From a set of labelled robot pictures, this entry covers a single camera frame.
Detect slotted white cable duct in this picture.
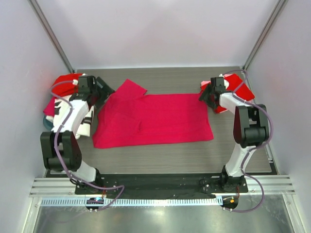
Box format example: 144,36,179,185
41,196,223,207

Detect folded red t shirt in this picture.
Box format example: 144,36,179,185
214,74,255,114

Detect aluminium front rail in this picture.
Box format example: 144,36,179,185
30,175,295,197

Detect teal laundry basket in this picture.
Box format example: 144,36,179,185
43,116,53,131

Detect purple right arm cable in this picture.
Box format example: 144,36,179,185
223,69,274,213

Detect magenta pink t shirt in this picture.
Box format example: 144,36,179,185
92,80,214,149

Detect right aluminium frame post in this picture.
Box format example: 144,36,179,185
242,0,288,70

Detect left aluminium frame post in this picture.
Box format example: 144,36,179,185
27,0,75,73

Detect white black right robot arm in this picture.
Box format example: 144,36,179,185
199,77,270,193

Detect white black printed t shirt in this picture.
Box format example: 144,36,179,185
51,95,94,139

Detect aluminium frame post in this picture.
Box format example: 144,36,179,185
242,0,288,70
27,0,75,73

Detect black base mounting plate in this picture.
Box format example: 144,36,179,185
74,173,248,200

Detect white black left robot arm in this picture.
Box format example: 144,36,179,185
40,74,114,194

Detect red t shirt in basket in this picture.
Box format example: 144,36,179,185
52,73,82,97

